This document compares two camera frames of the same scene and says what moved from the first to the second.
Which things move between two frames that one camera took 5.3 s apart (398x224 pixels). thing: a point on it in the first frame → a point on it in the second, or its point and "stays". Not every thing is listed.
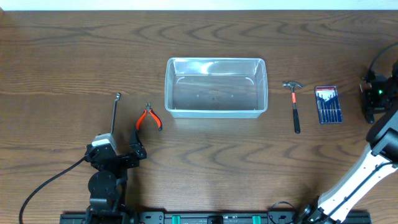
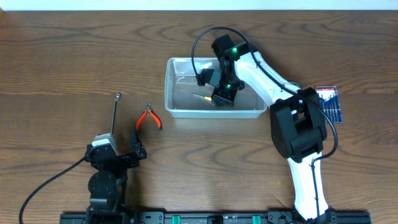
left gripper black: x=117 y=158 stays
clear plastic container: x=216 y=88 stays
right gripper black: x=372 y=103 → x=226 y=99
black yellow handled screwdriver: x=370 y=117 → x=206 y=98
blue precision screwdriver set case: x=329 y=107 stays
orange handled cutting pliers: x=148 y=109 stays
